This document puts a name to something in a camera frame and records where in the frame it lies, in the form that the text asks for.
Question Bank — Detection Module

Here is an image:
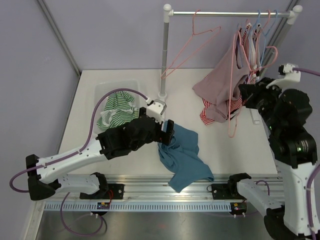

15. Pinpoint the white clothes rack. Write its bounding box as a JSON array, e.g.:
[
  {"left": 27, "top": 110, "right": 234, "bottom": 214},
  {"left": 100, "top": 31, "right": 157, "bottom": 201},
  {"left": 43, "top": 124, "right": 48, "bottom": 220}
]
[{"left": 157, "top": 3, "right": 304, "bottom": 125}]

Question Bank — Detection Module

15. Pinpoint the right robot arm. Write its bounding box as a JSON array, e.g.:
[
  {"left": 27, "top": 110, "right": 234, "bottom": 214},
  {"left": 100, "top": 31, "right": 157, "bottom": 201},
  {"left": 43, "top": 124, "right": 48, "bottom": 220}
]
[{"left": 208, "top": 77, "right": 320, "bottom": 240}]

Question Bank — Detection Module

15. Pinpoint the pink hanger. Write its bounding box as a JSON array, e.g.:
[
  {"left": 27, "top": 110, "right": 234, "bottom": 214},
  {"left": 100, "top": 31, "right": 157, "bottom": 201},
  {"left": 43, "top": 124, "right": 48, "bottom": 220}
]
[
  {"left": 252, "top": 9, "right": 271, "bottom": 37},
  {"left": 227, "top": 32, "right": 278, "bottom": 138},
  {"left": 160, "top": 9, "right": 222, "bottom": 80}
]

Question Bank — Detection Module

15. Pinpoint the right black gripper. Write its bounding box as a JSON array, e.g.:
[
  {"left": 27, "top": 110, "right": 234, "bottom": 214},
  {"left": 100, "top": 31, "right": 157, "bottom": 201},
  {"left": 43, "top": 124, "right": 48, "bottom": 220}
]
[{"left": 239, "top": 77, "right": 284, "bottom": 133}]

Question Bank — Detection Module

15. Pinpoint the white slotted cable duct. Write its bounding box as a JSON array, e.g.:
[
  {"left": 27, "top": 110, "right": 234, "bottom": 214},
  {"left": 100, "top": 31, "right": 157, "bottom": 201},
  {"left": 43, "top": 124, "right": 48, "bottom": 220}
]
[{"left": 44, "top": 201, "right": 231, "bottom": 212}]

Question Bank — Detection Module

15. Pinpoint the green striped tank top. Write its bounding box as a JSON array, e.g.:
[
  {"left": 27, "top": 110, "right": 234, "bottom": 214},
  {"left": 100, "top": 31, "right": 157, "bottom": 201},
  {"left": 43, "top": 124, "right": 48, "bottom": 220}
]
[{"left": 96, "top": 91, "right": 139, "bottom": 131}]

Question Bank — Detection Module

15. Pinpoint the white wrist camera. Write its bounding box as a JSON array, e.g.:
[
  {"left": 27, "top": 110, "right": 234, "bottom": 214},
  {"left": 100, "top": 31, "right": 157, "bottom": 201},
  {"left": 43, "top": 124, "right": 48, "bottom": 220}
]
[
  {"left": 145, "top": 98, "right": 167, "bottom": 124},
  {"left": 266, "top": 63, "right": 301, "bottom": 89}
]

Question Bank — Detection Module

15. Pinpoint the red striped tank top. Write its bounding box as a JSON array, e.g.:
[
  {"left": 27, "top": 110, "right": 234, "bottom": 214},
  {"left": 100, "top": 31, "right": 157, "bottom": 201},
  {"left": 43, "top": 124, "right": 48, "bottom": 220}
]
[{"left": 199, "top": 23, "right": 260, "bottom": 126}]

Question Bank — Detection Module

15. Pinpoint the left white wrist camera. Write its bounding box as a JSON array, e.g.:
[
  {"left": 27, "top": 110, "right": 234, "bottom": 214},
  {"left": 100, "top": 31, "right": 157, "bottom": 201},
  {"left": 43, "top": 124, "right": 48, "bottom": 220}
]
[{"left": 145, "top": 98, "right": 167, "bottom": 124}]

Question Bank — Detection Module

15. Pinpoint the teal tank top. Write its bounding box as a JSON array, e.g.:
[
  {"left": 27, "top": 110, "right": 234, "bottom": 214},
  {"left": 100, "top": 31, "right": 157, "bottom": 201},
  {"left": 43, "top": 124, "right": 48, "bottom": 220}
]
[{"left": 158, "top": 124, "right": 215, "bottom": 193}]

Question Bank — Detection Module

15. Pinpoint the mauve tank top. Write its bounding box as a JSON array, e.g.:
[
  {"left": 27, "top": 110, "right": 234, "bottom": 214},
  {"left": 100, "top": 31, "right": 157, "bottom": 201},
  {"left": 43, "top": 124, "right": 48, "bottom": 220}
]
[{"left": 192, "top": 32, "right": 251, "bottom": 123}]

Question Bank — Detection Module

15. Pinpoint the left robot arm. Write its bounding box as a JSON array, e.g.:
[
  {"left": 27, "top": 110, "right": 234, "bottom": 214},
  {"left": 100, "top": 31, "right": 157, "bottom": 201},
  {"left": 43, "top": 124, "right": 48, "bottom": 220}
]
[{"left": 25, "top": 107, "right": 175, "bottom": 201}]

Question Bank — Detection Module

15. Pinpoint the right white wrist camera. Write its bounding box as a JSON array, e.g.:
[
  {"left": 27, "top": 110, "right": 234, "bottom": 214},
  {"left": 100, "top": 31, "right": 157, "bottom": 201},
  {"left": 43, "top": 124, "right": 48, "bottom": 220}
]
[{"left": 266, "top": 63, "right": 301, "bottom": 89}]

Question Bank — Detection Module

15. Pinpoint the blue hanger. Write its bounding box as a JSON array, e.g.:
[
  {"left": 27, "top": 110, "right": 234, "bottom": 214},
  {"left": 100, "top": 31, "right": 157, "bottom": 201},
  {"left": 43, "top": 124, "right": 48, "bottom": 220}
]
[
  {"left": 237, "top": 10, "right": 262, "bottom": 84},
  {"left": 260, "top": 9, "right": 279, "bottom": 64}
]

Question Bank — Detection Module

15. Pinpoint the translucent plastic basket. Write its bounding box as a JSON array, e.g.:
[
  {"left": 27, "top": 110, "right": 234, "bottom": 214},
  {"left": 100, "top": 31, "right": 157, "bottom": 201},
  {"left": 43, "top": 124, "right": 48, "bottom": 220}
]
[{"left": 93, "top": 79, "right": 141, "bottom": 134}]

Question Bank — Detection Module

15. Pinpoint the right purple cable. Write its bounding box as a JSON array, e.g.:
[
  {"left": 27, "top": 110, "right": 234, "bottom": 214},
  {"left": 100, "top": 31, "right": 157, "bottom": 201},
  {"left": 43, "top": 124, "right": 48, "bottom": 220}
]
[{"left": 293, "top": 66, "right": 320, "bottom": 231}]

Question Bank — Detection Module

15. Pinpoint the aluminium mounting rail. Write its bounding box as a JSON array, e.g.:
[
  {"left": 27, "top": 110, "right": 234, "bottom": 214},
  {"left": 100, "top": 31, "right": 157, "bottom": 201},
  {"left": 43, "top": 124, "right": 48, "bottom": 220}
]
[{"left": 33, "top": 173, "right": 286, "bottom": 203}]

